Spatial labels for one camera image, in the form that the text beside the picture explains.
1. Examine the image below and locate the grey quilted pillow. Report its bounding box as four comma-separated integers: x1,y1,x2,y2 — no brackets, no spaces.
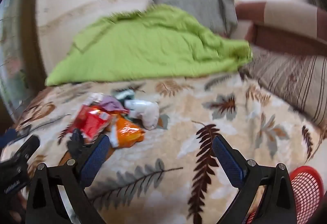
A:
149,0,238,35

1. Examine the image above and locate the green quilt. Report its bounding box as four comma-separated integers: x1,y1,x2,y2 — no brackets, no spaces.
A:
45,4,253,86

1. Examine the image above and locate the striped floral pillow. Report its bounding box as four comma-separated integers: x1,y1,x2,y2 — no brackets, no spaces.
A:
240,47,327,128

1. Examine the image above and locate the orange snack packet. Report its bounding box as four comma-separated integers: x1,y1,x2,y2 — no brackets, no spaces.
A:
109,114,146,148

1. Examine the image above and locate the red snack packet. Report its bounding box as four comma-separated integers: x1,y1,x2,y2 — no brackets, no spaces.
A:
68,104,113,141

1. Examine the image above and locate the white knit glove green cuff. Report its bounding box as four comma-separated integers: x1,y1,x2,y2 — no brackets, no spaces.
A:
114,88,160,130

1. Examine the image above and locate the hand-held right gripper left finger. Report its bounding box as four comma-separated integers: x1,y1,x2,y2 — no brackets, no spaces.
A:
26,134,111,224

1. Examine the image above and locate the pink purple plastic bag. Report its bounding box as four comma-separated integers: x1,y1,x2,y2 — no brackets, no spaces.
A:
98,95,129,114

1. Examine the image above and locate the white plastic wrapper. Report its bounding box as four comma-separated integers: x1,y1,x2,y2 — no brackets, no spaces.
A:
88,93,105,103

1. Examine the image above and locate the brown wooden door frame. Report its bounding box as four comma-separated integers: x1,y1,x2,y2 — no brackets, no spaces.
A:
0,0,49,117

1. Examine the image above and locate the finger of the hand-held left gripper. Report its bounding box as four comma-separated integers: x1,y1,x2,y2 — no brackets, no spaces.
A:
67,129,85,163
10,135,41,163

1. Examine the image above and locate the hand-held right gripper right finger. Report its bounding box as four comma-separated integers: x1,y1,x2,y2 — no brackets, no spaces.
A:
213,135,298,224

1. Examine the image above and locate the leaf print blanket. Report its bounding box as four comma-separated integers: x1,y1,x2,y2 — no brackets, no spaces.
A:
10,71,327,224

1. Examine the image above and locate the red plastic mesh basket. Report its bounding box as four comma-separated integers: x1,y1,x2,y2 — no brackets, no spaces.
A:
245,166,324,224

